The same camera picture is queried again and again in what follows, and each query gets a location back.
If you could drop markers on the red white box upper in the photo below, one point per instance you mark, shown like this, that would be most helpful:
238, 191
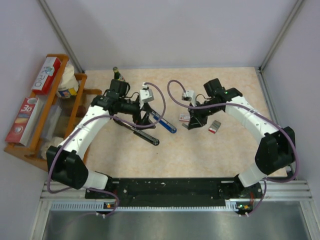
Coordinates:
46, 75

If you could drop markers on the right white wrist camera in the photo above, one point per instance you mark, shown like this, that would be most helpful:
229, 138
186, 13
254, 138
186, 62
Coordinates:
188, 95

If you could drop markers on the red white box lower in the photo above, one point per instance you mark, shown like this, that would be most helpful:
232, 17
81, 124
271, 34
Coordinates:
22, 128

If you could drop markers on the black stapler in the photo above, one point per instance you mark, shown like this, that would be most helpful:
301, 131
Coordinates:
150, 139

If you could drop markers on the red white box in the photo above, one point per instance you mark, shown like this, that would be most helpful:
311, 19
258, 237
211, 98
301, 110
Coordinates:
22, 128
46, 75

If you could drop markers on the white paper bag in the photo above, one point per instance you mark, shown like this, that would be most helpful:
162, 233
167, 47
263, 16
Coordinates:
68, 85

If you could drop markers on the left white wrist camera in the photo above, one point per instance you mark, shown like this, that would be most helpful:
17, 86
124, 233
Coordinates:
145, 94

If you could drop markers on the red staple tray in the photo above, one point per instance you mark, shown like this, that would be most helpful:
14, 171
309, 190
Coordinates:
214, 127

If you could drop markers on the green glass bottle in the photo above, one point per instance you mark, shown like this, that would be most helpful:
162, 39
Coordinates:
117, 75

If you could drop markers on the red staple box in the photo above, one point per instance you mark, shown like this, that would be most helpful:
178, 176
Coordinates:
184, 117

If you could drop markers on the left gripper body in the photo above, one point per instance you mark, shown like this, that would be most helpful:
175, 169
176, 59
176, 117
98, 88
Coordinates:
136, 117

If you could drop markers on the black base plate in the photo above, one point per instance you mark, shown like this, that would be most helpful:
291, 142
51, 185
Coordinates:
180, 192

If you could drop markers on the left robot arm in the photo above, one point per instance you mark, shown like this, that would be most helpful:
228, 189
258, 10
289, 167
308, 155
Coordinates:
65, 162

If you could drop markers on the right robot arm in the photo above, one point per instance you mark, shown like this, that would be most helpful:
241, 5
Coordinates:
275, 144

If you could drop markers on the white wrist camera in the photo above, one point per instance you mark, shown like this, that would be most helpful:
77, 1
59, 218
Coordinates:
145, 94
188, 95

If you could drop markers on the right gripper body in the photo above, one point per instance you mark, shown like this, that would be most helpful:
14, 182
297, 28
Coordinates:
203, 111

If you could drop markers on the blue stapler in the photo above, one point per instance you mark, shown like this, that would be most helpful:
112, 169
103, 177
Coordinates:
167, 125

